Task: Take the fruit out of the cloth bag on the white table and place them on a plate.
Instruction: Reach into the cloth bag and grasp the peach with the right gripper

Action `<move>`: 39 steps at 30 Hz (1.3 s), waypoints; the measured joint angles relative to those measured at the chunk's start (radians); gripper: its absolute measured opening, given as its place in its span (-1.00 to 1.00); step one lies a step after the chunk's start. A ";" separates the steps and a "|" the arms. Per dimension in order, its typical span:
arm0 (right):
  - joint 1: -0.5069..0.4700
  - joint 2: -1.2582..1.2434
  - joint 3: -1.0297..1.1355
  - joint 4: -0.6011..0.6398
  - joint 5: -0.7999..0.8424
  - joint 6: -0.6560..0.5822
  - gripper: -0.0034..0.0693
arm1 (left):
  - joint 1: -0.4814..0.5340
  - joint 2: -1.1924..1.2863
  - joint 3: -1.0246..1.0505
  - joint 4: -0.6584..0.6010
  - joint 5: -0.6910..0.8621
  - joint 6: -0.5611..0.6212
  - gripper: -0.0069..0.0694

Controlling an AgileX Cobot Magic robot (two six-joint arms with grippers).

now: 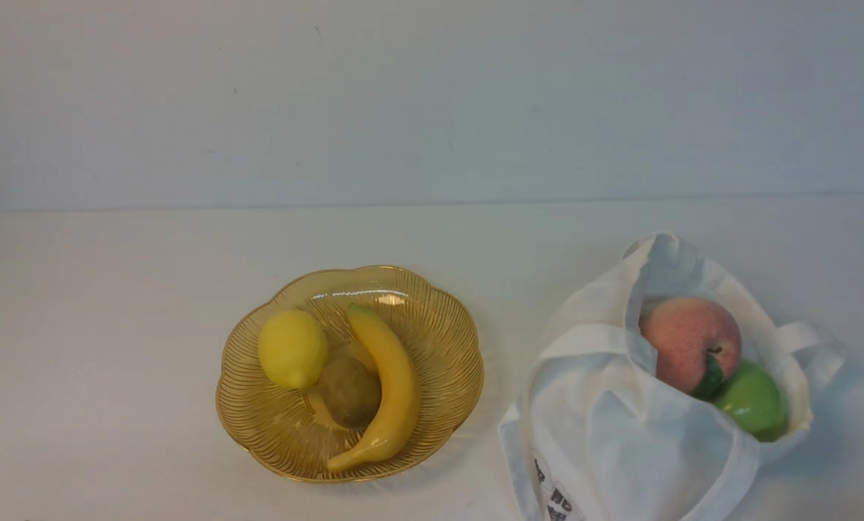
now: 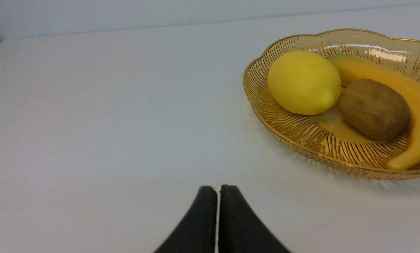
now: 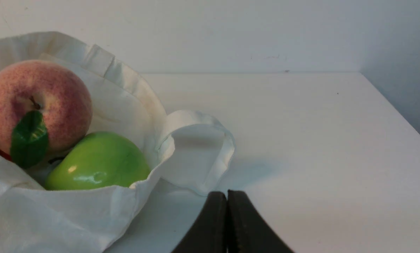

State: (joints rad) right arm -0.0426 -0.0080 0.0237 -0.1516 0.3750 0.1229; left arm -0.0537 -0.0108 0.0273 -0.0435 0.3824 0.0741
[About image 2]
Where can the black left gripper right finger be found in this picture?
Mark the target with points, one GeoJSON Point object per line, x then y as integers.
{"type": "Point", "coordinates": [240, 230]}

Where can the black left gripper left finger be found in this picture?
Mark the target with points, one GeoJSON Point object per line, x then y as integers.
{"type": "Point", "coordinates": [196, 232]}

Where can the amber glass fruit bowl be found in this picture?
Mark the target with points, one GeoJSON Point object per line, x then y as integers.
{"type": "Point", "coordinates": [326, 138]}

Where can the brown kiwi fruit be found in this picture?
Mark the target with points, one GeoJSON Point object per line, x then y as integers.
{"type": "Point", "coordinates": [374, 109]}

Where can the yellow lemon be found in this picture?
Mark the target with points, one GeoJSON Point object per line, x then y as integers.
{"type": "Point", "coordinates": [304, 82]}

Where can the yellow banana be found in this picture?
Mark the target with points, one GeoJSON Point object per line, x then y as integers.
{"type": "Point", "coordinates": [352, 68]}

